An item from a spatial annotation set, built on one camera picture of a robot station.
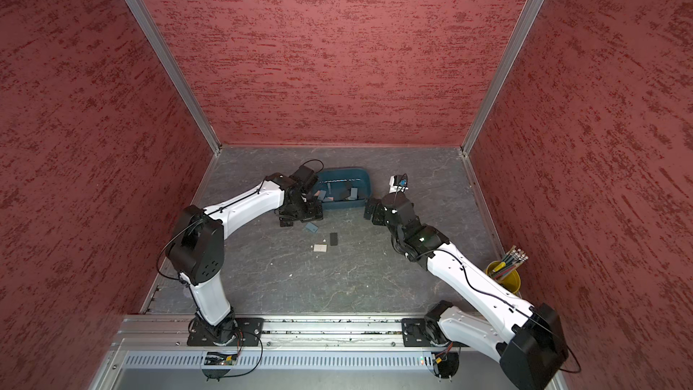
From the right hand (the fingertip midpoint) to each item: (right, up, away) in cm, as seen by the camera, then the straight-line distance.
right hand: (379, 206), depth 80 cm
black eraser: (-15, -13, +13) cm, 23 cm away
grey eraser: (-8, +2, +19) cm, 21 cm away
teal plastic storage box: (-11, +4, +27) cm, 30 cm away
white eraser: (-20, -16, +11) cm, 27 cm away
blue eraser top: (-23, -9, +15) cm, 29 cm away
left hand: (-23, -7, +9) cm, 26 cm away
